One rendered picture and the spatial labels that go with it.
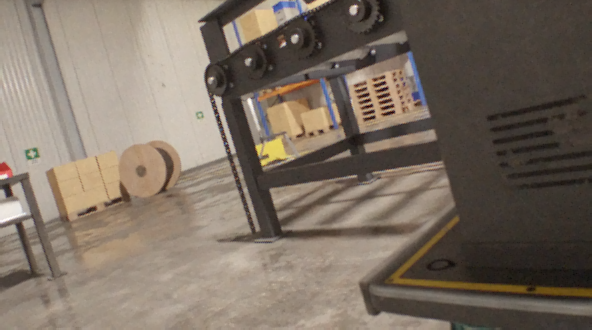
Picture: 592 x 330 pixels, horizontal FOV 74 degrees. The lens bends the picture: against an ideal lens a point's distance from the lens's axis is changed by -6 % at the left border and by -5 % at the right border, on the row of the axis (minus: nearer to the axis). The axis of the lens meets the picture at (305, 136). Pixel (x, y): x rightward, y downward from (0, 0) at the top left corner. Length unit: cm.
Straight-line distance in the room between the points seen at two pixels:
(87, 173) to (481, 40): 850
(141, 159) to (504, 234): 773
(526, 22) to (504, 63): 4
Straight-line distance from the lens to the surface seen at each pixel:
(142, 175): 809
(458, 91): 47
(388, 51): 259
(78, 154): 1152
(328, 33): 167
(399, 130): 262
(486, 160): 47
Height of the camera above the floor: 55
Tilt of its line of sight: 2 degrees down
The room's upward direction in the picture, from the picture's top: 17 degrees counter-clockwise
